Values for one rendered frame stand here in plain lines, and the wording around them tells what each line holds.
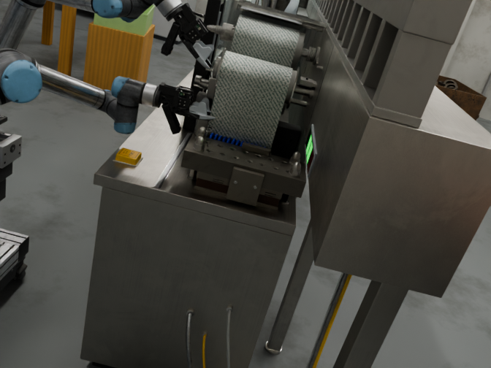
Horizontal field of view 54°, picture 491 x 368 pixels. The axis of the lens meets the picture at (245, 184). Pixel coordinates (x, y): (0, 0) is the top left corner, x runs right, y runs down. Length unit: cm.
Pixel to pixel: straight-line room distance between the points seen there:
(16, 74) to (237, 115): 69
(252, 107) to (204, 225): 44
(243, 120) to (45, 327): 127
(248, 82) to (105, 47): 329
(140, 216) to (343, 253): 86
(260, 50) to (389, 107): 110
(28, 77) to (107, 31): 331
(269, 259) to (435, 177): 86
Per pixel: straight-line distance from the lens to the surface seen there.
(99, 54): 487
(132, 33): 481
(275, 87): 165
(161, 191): 155
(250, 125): 169
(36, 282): 256
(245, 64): 166
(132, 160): 168
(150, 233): 163
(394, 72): 82
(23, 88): 154
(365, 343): 115
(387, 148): 84
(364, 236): 90
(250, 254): 161
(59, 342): 228
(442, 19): 82
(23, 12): 199
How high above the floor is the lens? 163
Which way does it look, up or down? 25 degrees down
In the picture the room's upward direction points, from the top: 15 degrees clockwise
